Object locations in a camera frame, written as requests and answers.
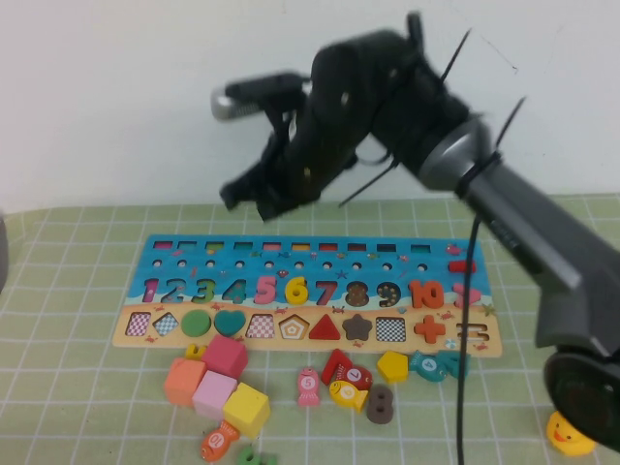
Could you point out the orange number ten piece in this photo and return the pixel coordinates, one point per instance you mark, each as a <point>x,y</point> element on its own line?
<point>415,295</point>

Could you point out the orange fish numbered ten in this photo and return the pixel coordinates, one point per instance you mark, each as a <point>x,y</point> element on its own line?
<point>215,441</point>

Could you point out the green circle piece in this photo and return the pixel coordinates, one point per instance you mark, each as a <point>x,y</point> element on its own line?
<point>195,323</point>

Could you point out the pink wooden cube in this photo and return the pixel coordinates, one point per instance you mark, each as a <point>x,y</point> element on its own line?
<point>213,394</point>

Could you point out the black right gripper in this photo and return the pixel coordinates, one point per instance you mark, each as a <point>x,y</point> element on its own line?
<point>334,126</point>

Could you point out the yellow fish piece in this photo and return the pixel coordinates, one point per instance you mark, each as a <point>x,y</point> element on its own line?
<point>346,393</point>

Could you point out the brown number eight piece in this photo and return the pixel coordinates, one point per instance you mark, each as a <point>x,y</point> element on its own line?
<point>380,404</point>

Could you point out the teal heart piece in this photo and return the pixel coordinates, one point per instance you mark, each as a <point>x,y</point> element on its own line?
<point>229,322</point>

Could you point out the pink number five piece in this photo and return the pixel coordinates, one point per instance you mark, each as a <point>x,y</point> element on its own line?
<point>260,286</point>

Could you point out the pink greater-than sign piece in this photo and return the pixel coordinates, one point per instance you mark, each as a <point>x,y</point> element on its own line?
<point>474,295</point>

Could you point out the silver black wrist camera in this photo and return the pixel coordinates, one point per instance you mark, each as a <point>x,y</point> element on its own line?
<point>232,106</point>

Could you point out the teal number four piece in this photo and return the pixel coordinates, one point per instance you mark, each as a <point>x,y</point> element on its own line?
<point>455,372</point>

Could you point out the green checkered tablecloth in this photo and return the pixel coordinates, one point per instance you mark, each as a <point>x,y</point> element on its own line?
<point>72,363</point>

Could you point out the teal fish numbered four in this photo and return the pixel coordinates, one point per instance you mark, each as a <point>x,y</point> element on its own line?
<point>426,365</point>

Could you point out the green number three piece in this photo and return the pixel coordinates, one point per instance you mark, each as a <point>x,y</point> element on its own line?
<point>208,296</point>

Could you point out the orange plus sign piece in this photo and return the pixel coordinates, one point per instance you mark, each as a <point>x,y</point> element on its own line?
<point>429,329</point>

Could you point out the brown star piece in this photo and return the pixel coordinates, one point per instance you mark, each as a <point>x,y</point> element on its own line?
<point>357,328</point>

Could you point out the red fish numbered seven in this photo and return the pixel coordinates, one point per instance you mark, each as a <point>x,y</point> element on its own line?
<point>353,374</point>

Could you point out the yellow rubber duck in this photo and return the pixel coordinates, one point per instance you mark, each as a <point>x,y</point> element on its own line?
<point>564,436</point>

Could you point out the red triangle piece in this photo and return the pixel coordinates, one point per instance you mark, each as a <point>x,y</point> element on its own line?
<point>323,330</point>

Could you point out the magenta wooden cube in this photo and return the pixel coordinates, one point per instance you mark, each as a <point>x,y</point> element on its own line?
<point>225,356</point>

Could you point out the yellow pentagon piece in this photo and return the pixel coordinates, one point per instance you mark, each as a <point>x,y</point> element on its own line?
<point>392,368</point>

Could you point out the pink fish numbered five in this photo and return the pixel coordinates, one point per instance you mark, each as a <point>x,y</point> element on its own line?
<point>307,385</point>

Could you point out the red minus sign piece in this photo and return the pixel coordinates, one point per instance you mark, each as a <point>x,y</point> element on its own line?
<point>457,266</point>

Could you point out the orange wooden cube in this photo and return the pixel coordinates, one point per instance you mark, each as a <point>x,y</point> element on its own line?
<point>184,382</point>

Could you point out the yellow number six piece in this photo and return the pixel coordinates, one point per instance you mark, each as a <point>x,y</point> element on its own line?
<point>289,290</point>

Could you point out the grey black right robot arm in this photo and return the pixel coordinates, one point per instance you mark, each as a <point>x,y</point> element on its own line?
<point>523,232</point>

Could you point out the ocean themed wooden puzzle board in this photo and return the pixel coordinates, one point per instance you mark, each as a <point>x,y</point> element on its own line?
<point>310,310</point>

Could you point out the red number seven piece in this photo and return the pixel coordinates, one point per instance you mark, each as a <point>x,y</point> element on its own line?
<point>334,365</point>

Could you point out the yellow wooden cube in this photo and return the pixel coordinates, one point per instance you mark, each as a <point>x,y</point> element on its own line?
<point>247,409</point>

